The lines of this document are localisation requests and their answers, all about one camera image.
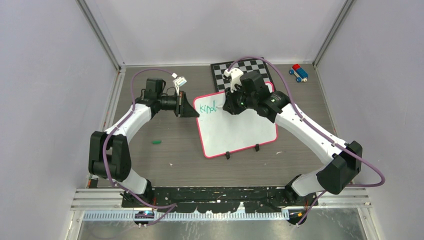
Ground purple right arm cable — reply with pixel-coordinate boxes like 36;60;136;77
228;56;386;229

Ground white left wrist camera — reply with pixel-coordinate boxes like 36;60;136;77
171;73;187;95

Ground red-framed whiteboard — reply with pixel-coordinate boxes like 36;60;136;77
193;92;278;159

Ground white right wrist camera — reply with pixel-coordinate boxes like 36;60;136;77
223;68;244;93

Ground toy brick car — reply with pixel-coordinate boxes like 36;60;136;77
289;63;309;83

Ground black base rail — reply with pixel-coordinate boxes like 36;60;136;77
121;186;317;214

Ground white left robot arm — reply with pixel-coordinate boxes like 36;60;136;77
88;75;200;207

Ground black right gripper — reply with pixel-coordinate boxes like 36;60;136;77
224;82;257;115

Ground black and white chessboard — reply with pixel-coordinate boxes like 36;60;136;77
210;59;274;93

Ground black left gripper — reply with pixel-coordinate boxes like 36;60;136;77
158;91;200;118

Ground slotted cable duct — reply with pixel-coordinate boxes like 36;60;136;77
82;209;290;222

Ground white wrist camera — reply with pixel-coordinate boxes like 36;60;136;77
171;73;187;95
223;68;244;93

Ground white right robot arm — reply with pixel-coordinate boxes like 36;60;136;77
222;68;363;205

